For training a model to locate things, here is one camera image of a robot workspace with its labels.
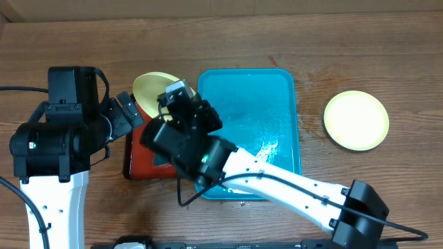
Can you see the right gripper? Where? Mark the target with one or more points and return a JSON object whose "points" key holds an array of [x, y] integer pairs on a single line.
{"points": [[206, 115]]}

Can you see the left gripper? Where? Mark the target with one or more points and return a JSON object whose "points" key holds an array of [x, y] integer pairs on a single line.
{"points": [[122, 124]]}

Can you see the yellow plate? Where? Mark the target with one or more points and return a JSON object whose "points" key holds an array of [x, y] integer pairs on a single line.
{"points": [[146, 89], [356, 120]]}

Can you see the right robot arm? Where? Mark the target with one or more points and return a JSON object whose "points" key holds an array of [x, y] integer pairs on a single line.
{"points": [[354, 215]]}

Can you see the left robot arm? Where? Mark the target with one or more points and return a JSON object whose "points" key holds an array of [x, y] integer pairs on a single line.
{"points": [[51, 155]]}

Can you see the black tray with red liquid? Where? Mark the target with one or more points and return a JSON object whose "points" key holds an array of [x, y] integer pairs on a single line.
{"points": [[138, 158]]}

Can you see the teal plastic serving tray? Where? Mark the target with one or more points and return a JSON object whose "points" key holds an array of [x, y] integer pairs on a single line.
{"points": [[257, 107]]}

